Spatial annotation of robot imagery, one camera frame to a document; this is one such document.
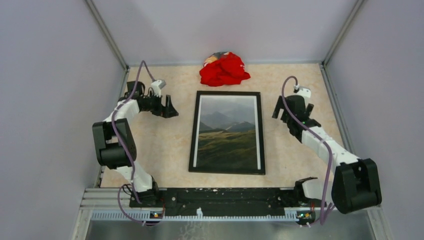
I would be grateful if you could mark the aluminium front rail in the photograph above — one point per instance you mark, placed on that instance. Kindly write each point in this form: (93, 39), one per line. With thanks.
(113, 204)

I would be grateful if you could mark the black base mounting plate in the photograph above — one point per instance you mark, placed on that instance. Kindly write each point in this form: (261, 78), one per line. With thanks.
(224, 202)

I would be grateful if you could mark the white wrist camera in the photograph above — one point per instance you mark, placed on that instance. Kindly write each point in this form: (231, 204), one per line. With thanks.
(302, 91)
(157, 86)

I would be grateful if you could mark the light wooden picture frame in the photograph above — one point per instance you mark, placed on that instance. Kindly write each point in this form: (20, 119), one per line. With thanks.
(193, 152)

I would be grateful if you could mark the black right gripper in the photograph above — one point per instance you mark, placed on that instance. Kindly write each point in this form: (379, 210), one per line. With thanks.
(276, 111)

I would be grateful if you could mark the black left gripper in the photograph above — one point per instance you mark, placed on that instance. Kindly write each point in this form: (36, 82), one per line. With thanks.
(168, 111)

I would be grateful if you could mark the landscape photo print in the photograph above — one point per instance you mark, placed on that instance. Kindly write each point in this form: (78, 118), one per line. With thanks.
(228, 132)

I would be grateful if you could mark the crumpled red cloth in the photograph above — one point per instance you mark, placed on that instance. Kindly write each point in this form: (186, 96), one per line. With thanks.
(223, 68)

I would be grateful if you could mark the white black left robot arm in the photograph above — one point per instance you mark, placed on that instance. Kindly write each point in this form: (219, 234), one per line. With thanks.
(114, 143)

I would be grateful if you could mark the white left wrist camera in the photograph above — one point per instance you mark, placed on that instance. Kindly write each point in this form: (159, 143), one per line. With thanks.
(157, 86)

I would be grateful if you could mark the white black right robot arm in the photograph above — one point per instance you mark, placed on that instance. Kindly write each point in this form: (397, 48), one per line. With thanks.
(355, 185)

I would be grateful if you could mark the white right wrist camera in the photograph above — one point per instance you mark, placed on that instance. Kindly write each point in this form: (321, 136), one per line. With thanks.
(302, 91)

